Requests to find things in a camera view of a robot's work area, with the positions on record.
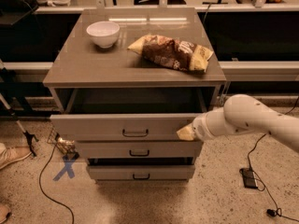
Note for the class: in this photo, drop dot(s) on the black power adapter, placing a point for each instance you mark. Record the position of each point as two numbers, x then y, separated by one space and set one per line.
249 179

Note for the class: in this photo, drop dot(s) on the blue tape cross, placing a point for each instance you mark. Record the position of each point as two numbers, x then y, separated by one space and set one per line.
67 169

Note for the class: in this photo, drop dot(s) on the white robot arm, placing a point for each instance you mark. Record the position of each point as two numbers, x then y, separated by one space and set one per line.
243 114

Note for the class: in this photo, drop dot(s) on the white ceramic bowl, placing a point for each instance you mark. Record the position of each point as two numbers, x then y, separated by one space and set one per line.
104 34

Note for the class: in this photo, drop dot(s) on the wire basket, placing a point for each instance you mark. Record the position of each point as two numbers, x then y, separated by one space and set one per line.
64 146

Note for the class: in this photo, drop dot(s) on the grey drawer cabinet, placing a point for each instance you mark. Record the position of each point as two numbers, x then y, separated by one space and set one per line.
83 65

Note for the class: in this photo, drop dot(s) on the grey middle drawer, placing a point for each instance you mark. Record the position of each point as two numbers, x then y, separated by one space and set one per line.
166 149

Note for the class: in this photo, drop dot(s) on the brown yellow chip bag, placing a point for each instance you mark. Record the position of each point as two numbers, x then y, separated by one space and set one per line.
172 53

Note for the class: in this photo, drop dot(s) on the tan shoe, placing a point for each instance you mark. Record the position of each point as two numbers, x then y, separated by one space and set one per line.
4 213
9 155

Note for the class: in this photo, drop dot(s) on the tripod leg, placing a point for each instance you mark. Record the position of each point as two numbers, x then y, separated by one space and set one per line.
29 137

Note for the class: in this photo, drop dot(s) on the grey top drawer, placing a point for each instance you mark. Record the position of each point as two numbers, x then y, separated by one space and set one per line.
154 114

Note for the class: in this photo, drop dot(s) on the grey bottom drawer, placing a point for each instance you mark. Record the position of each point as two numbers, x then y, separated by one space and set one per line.
139 172

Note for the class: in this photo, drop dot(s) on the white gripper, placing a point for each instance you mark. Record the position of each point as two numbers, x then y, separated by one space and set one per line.
198 129

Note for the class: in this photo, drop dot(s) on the grey drawer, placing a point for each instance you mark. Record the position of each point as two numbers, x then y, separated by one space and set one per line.
166 149
154 114
139 172

